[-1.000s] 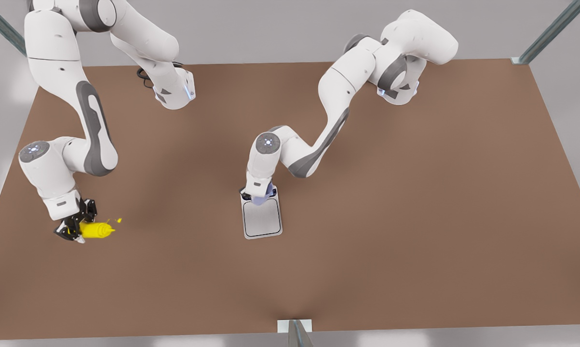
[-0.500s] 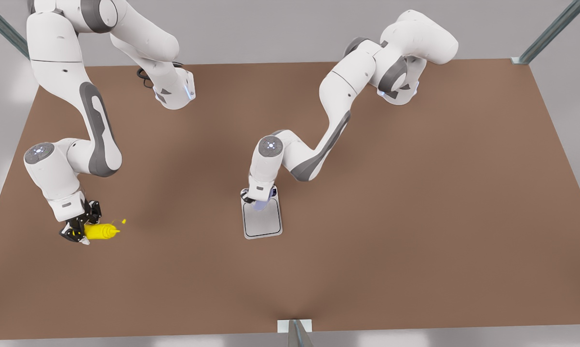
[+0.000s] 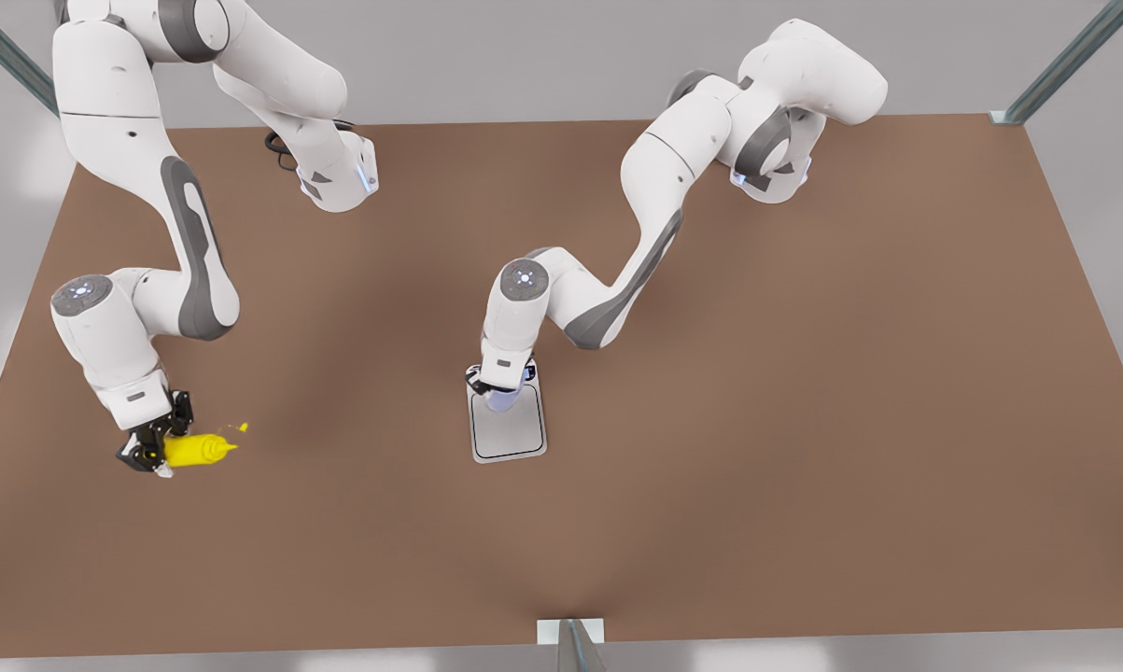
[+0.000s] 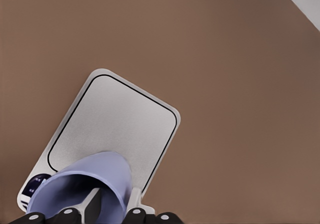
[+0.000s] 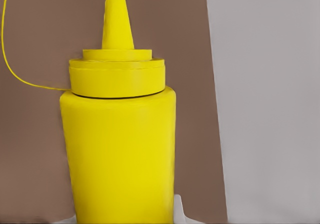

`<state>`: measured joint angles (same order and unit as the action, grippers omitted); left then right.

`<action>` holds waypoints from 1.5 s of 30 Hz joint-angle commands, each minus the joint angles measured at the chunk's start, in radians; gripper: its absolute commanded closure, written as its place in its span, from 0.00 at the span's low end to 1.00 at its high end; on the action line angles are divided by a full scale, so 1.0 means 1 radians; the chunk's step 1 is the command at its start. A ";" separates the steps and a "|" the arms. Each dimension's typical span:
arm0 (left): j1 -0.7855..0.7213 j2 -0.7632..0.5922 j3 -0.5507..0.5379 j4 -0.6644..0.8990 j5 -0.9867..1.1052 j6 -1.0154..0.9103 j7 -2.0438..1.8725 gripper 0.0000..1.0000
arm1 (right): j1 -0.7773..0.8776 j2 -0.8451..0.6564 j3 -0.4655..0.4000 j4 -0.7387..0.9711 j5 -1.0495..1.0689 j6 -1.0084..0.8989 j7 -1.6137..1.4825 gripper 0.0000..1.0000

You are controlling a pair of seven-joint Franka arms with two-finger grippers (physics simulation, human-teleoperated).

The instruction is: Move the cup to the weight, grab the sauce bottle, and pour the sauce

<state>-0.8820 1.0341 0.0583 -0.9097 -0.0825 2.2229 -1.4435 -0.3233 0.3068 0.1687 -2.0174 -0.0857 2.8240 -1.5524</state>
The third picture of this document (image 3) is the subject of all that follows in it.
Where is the yellow sauce bottle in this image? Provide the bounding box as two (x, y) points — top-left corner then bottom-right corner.
(163, 432), (240, 469)

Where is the grey flat weighing scale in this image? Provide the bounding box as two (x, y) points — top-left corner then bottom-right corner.
(465, 359), (549, 465)

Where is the silver frame post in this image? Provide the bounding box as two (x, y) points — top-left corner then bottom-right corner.
(988, 0), (1123, 128)
(536, 617), (608, 672)
(0, 0), (61, 119)

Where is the black cable loop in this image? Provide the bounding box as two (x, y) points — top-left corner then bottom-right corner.
(263, 119), (358, 175)

